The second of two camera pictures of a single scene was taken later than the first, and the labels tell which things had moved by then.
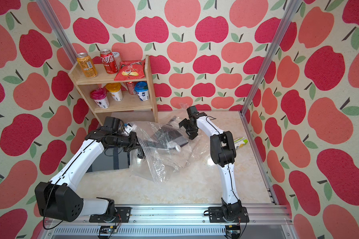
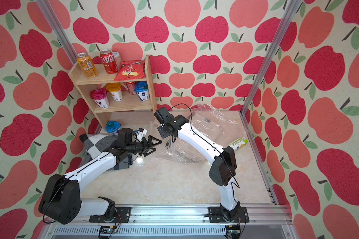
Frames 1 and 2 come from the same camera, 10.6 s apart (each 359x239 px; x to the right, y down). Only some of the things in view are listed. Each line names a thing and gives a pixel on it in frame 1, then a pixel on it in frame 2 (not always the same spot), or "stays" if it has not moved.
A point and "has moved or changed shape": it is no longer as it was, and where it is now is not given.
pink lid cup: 99,95 stays
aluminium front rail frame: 263,221 stays
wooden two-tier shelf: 101,93 stays
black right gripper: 192,135 -> 161,130
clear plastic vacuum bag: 165,148 has moved or changed shape
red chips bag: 129,70 stays
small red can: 131,86 stays
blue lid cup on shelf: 142,90 stays
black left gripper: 133,143 -> 146,154
